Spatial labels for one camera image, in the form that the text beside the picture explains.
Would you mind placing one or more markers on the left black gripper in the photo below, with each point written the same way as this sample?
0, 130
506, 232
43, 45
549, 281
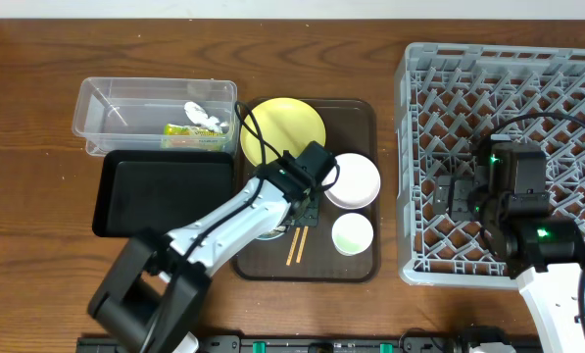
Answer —
308, 211

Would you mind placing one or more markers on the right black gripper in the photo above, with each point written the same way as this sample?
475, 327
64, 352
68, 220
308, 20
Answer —
463, 185

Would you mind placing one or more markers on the yellow plate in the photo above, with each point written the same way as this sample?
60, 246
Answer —
285, 123

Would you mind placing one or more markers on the light blue bowl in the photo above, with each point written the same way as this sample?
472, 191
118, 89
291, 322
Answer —
273, 234

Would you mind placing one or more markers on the white cup green inside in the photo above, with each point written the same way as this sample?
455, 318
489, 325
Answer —
352, 234

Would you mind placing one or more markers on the white tissue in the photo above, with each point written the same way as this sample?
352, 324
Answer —
198, 116

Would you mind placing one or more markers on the green snack wrapper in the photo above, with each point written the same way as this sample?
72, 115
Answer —
192, 137

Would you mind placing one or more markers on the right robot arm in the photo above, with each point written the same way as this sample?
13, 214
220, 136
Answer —
546, 258

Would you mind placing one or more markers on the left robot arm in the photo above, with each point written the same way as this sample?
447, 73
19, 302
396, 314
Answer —
152, 295

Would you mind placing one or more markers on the grey dishwasher rack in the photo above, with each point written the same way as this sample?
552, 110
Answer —
447, 96

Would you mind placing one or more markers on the black waste tray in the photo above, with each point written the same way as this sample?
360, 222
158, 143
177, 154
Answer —
159, 190

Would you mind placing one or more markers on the clear plastic waste bin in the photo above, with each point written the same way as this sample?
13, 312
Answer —
130, 113

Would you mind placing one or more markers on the left wooden chopstick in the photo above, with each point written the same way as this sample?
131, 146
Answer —
293, 246

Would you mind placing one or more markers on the wooden chopstick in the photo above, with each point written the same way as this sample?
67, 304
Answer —
293, 246
302, 245

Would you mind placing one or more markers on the right wooden chopstick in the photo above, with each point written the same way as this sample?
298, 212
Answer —
302, 245

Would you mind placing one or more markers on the brown serving tray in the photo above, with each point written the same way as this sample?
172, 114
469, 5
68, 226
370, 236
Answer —
350, 127

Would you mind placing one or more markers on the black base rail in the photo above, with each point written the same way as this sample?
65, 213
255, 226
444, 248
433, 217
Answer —
235, 344

